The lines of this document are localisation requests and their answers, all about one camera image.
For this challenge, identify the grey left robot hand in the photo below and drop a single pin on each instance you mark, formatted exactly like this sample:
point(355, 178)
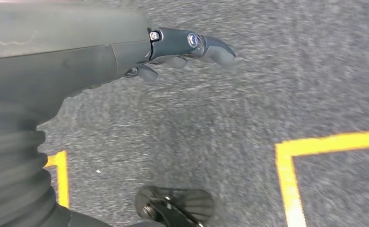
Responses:
point(62, 47)

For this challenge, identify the yellow floor tape marking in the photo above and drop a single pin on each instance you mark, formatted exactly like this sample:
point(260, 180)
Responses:
point(286, 175)
point(62, 178)

